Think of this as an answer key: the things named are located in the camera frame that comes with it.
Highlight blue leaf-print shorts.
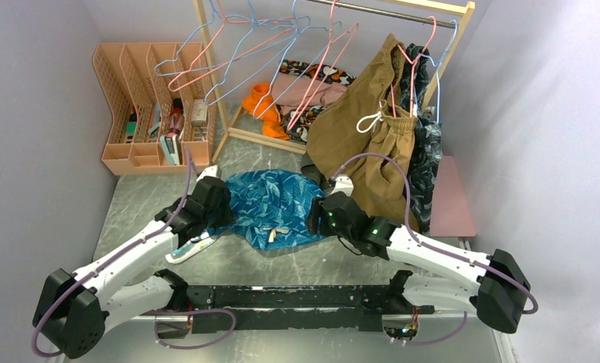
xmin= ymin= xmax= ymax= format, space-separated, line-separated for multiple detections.
xmin=207 ymin=169 xmax=325 ymax=251

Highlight dark patterned hanging garment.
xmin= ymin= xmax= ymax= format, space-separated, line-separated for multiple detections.
xmin=400 ymin=43 xmax=443 ymax=234

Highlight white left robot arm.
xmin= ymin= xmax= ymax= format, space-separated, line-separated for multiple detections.
xmin=31 ymin=175 xmax=234 ymax=358

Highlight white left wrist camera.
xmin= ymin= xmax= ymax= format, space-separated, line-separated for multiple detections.
xmin=196 ymin=165 xmax=222 ymax=182

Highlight brown hanging shorts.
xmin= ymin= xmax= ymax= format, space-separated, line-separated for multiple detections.
xmin=306 ymin=34 xmax=421 ymax=231

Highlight pink folded garment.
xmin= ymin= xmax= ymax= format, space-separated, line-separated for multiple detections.
xmin=270 ymin=73 xmax=347 ymax=110

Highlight black orange patterned garment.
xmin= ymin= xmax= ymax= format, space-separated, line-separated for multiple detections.
xmin=276 ymin=59 xmax=356 ymax=142

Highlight toothbrush blister pack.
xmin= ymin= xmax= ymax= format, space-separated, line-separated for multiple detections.
xmin=164 ymin=234 xmax=217 ymax=265

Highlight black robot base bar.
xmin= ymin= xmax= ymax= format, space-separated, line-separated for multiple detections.
xmin=165 ymin=284 xmax=434 ymax=334

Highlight wooden clothes rack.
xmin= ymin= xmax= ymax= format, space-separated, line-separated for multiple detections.
xmin=193 ymin=1 xmax=475 ymax=163

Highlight blue wire hanger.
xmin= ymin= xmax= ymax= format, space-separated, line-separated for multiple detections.
xmin=153 ymin=1 xmax=300 ymax=82

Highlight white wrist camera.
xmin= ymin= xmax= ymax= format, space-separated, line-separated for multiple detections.
xmin=331 ymin=175 xmax=354 ymax=197
xmin=196 ymin=165 xmax=222 ymax=182

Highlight pink mat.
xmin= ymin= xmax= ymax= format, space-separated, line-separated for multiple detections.
xmin=430 ymin=156 xmax=477 ymax=238

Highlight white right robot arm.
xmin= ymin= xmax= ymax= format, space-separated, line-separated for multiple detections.
xmin=306 ymin=192 xmax=538 ymax=334

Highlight olive green garment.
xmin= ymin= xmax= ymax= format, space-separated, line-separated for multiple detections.
xmin=300 ymin=153 xmax=331 ymax=191

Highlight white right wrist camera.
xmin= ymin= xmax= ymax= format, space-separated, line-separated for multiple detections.
xmin=331 ymin=175 xmax=354 ymax=197

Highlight peach plastic desk organizer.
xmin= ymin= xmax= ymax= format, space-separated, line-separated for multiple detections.
xmin=92 ymin=42 xmax=219 ymax=176

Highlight pink wire hanger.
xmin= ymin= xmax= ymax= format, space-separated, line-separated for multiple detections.
xmin=288 ymin=1 xmax=359 ymax=130

